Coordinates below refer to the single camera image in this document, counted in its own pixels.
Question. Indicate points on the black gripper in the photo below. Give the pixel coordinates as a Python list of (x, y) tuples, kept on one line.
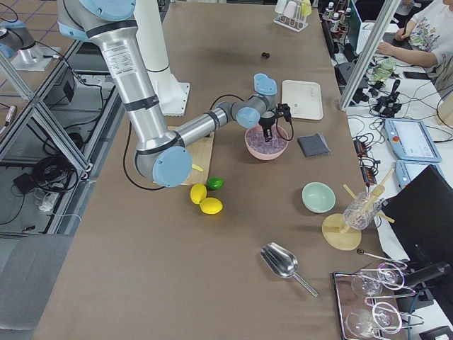
[(266, 123)]

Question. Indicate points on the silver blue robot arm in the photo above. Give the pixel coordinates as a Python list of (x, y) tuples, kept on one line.
[(161, 154)]

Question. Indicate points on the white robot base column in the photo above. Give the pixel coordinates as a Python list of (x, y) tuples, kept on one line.
[(172, 94)]

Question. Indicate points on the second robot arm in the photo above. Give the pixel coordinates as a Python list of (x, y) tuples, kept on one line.
[(22, 50)]

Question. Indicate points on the pink bowl of ice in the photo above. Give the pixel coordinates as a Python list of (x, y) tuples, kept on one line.
[(262, 150)]

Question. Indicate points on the light blue plastic cup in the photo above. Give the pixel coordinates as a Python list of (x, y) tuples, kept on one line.
[(260, 82)]

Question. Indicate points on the pink upturned cup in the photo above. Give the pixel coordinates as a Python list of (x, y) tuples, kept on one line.
[(290, 9)]

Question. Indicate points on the pale mint upturned cup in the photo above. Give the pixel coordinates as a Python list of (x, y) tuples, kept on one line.
[(280, 7)]

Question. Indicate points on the wooden cup tree stand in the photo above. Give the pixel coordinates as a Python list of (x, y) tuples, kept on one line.
[(338, 234)]

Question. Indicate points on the yellow green upturned cup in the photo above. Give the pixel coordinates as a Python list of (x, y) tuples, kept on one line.
[(305, 8)]

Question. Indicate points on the steel ice scoop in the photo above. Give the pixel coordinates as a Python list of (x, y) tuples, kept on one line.
[(284, 264)]

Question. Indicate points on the grey folded cloth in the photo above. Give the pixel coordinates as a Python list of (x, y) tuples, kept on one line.
[(313, 145)]

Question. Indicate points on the cream rabbit serving tray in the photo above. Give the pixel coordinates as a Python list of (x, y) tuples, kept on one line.
[(303, 98)]

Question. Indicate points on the wooden cutting board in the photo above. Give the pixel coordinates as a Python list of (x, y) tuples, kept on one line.
[(201, 152)]

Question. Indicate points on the green lime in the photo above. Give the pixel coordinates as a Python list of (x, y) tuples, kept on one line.
[(214, 183)]

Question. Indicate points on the yellow plastic knife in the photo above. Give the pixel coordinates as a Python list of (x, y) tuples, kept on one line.
[(197, 168)]

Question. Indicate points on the mint green bowl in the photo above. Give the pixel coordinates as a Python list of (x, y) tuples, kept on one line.
[(318, 197)]

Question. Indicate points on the yellow lemon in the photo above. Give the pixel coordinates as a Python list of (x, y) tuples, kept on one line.
[(198, 193), (211, 206)]

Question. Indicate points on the clear textured glass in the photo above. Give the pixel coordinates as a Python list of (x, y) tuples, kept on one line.
[(359, 214)]

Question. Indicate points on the blue teach pendant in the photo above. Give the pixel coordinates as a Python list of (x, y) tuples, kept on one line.
[(410, 140), (407, 170)]

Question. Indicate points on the long bar spoon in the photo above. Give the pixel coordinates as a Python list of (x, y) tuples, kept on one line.
[(361, 251)]

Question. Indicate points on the black monitor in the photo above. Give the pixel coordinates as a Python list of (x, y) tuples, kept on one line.
[(422, 214)]

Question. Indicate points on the upper wine glass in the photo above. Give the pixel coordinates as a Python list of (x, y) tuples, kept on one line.
[(371, 282)]

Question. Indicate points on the person in white shirt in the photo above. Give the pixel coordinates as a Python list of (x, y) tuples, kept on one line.
[(430, 34)]

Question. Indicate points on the wine glass holder rack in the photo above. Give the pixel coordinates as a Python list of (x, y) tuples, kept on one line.
[(366, 302)]

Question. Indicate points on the lower wine glass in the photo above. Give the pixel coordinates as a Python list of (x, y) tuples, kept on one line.
[(381, 320)]

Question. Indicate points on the white wire cup rack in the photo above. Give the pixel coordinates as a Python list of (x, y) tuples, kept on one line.
[(297, 22)]

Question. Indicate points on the aluminium frame post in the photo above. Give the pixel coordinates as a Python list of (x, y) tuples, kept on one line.
[(378, 30)]

